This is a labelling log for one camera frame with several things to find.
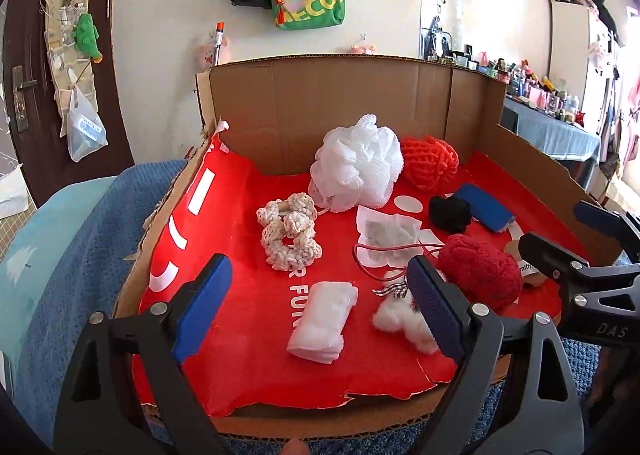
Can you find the white mesh bath pouf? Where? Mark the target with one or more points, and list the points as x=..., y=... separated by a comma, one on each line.
x=356, y=165

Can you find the white plastic bag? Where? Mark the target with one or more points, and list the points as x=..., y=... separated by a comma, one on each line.
x=85, y=131

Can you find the red cardboard box tray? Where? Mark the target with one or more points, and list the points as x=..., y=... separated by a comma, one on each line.
x=263, y=121

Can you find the red knitted plush hat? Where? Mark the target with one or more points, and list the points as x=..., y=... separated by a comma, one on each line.
x=480, y=270

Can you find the dark brown door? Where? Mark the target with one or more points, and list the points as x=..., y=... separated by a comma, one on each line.
x=34, y=122

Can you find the light blue bedsheet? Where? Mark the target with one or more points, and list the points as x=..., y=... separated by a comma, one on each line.
x=34, y=254

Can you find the mop handle orange tip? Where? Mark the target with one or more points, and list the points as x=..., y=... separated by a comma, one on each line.
x=218, y=41

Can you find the beige hanging organizer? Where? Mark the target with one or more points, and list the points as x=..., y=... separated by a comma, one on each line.
x=69, y=66

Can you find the white towel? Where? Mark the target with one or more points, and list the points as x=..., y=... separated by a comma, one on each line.
x=318, y=336

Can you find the orange foam net ball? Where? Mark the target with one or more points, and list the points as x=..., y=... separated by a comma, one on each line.
x=429, y=163

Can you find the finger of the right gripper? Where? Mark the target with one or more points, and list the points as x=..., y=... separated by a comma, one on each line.
x=585, y=285
x=622, y=226

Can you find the white plush toy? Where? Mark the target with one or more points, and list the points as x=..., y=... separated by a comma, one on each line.
x=397, y=313

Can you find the blue knitted blanket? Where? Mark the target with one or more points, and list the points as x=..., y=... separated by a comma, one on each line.
x=87, y=278

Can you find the white wardrobe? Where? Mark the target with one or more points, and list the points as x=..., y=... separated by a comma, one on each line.
x=580, y=54

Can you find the green plush toy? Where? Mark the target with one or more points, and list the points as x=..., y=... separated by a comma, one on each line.
x=86, y=37

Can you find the pink pig wall plush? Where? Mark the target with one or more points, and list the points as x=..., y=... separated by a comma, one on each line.
x=205, y=54

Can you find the black pompom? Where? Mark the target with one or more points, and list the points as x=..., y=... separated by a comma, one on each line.
x=450, y=214

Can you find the clear plastic packet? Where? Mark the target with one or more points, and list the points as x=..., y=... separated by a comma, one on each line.
x=391, y=240

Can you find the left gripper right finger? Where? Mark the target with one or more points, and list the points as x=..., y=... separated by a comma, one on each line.
x=538, y=411

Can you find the pink plush doll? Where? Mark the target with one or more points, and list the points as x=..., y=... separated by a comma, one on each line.
x=362, y=49

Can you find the pink curtain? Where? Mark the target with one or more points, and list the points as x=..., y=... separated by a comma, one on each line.
x=629, y=129

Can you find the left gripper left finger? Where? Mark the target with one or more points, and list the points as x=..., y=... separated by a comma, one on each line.
x=99, y=411

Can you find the blue cloth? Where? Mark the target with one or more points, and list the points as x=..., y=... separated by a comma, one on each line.
x=485, y=208

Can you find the blue cloth covered table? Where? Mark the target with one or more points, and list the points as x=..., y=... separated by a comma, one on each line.
x=570, y=145

